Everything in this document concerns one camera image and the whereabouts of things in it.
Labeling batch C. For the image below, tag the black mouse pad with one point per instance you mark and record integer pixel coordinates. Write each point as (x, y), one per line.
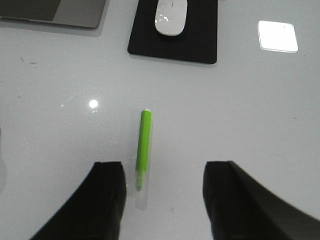
(197, 42)

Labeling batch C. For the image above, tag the white computer mouse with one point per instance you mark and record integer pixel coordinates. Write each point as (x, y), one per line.
(170, 17)

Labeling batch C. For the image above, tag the green highlighter pen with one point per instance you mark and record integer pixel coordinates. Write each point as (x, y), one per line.
(142, 159)

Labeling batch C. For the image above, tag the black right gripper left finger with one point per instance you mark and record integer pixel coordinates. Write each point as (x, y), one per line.
(95, 209)

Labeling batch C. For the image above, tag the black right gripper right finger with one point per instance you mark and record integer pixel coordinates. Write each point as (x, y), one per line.
(240, 208)

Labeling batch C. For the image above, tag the grey laptop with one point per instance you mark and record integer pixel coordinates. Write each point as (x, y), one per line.
(72, 13)

